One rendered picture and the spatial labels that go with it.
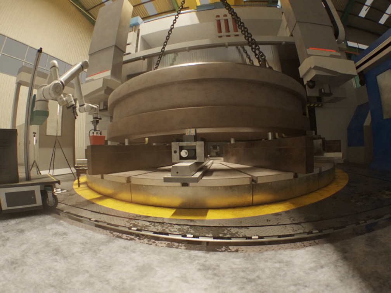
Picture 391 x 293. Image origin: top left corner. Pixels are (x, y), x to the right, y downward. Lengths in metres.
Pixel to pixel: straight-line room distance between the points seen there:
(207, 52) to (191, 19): 3.19
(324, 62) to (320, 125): 2.39
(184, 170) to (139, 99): 1.67
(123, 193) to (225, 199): 1.19
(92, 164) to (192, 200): 1.30
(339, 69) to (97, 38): 7.15
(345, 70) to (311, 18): 1.85
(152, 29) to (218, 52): 4.32
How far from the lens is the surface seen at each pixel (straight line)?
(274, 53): 6.41
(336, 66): 4.71
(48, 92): 1.98
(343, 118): 6.77
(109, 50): 6.14
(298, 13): 5.75
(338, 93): 5.68
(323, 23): 5.90
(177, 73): 2.50
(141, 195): 2.04
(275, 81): 2.82
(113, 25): 6.72
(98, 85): 5.19
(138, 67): 7.01
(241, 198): 1.84
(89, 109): 2.43
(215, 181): 1.73
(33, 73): 2.31
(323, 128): 6.27
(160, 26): 9.44
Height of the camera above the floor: 0.60
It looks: 1 degrees up
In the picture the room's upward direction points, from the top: 2 degrees counter-clockwise
